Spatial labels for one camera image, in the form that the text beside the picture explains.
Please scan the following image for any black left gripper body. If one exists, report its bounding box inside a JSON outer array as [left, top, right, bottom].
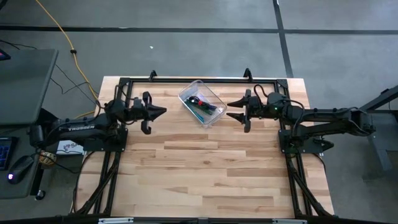
[[130, 91, 154, 136]]

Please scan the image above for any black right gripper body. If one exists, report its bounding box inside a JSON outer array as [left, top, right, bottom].
[[243, 89, 269, 134]]

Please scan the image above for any clear plastic bin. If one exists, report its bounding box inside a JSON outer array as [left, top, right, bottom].
[[177, 79, 228, 129]]

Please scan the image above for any black cable with red strap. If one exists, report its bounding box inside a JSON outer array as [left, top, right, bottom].
[[187, 95, 218, 112]]

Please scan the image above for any white printed sheet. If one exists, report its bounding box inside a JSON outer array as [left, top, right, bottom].
[[57, 139, 86, 156]]

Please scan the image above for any round yellow black roll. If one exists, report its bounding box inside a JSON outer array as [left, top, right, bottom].
[[39, 151, 58, 167]]

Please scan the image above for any low grey desk surface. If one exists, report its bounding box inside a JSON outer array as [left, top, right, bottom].
[[0, 123, 49, 200]]

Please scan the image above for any grey desk top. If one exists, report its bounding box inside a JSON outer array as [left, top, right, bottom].
[[0, 48, 59, 126]]

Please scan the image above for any black computer mouse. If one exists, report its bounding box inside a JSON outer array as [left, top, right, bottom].
[[7, 155, 35, 185]]

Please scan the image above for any black backlit keyboard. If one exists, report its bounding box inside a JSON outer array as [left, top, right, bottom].
[[0, 136, 14, 171]]

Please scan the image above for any black aluminium table frame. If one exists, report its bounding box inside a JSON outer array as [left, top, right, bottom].
[[73, 67, 335, 218]]

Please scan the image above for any thin black floor cable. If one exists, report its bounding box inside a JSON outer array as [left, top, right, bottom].
[[0, 39, 98, 106]]

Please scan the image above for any yellow extension cord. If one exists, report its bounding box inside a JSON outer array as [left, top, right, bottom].
[[35, 0, 102, 120]]

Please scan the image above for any silver metal bracket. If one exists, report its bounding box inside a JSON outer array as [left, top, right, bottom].
[[98, 217, 135, 224], [272, 218, 308, 224]]

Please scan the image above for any black desk leg frame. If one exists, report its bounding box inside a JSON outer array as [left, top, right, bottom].
[[357, 84, 398, 181]]

